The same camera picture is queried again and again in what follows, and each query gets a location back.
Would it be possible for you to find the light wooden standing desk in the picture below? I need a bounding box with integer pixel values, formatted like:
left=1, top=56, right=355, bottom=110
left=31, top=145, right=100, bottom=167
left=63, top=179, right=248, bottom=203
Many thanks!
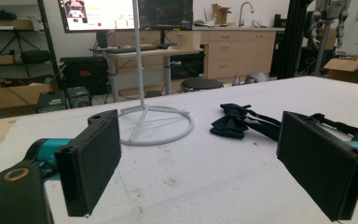
left=89, top=46, right=205, bottom=104

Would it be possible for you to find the black metal frame post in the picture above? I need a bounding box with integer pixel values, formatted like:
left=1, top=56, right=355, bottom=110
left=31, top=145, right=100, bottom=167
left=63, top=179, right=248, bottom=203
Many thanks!
left=276, top=0, right=313, bottom=80

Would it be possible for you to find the small cardboard box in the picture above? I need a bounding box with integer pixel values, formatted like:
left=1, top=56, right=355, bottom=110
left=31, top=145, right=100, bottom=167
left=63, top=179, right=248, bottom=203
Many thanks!
left=0, top=54, right=15, bottom=66

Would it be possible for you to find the open cardboard box on counter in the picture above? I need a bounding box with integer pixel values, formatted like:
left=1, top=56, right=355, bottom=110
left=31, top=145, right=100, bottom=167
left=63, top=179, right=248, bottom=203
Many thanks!
left=211, top=3, right=233, bottom=27

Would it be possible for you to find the monitor with bright screen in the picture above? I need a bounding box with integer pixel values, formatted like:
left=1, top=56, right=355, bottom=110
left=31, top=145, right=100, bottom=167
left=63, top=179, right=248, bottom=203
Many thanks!
left=57, top=0, right=141, bottom=34

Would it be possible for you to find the black round stool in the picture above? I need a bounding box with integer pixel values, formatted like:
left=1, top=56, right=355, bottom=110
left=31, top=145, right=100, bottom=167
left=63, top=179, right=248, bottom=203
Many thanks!
left=180, top=77, right=225, bottom=93

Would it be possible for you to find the light wooden cabinet with drawers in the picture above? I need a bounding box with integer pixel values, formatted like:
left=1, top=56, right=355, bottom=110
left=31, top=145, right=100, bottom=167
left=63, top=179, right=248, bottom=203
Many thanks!
left=108, top=26, right=285, bottom=84

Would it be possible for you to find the large open cardboard box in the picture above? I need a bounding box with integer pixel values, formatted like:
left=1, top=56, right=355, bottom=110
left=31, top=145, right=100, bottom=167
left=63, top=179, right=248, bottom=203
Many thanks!
left=0, top=76, right=60, bottom=111

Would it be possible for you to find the flat cardboard box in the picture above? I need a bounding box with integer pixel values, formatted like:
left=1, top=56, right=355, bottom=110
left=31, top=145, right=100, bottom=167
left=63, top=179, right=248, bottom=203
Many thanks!
left=0, top=19, right=34, bottom=32

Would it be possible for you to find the grey robot part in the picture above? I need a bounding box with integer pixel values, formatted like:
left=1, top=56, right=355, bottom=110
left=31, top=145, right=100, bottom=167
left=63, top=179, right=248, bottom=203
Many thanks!
left=244, top=72, right=273, bottom=86

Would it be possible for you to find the black equipment case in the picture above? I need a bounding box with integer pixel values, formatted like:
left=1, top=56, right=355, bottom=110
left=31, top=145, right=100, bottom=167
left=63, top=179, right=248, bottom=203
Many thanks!
left=60, top=56, right=110, bottom=95

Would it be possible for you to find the white foam mat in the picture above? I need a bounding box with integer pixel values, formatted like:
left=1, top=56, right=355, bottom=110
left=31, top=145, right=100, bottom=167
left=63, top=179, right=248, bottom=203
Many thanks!
left=0, top=76, right=358, bottom=224

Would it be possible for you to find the metal faucet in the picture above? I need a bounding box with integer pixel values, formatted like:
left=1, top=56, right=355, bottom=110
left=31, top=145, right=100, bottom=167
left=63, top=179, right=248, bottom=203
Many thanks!
left=238, top=1, right=256, bottom=28

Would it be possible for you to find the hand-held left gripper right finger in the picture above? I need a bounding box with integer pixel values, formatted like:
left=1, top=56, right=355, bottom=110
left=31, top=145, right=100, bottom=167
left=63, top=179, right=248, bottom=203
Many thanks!
left=276, top=110, right=358, bottom=222

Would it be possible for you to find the white metal rack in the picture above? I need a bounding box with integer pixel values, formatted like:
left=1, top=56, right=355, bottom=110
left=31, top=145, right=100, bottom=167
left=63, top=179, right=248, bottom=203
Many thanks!
left=117, top=0, right=196, bottom=147

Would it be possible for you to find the black metal shelf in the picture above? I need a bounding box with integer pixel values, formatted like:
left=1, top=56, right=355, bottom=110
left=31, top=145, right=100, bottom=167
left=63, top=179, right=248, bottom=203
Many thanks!
left=0, top=0, right=61, bottom=105

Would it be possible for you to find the black keyboard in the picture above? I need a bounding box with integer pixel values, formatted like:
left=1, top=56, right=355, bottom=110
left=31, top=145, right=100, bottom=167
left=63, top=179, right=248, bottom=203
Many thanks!
left=105, top=45, right=160, bottom=55

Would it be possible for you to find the monitor with dark screen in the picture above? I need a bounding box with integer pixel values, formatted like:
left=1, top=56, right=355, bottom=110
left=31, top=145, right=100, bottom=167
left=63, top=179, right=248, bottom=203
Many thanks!
left=138, top=0, right=195, bottom=32

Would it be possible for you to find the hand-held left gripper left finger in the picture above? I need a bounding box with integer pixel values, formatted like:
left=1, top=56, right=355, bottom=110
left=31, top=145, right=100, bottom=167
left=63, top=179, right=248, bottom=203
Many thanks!
left=54, top=108, right=122, bottom=217

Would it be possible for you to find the cardboard box with open flap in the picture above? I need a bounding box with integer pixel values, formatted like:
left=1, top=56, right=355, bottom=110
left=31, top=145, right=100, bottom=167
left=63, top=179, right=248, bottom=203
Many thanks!
left=323, top=55, right=358, bottom=85

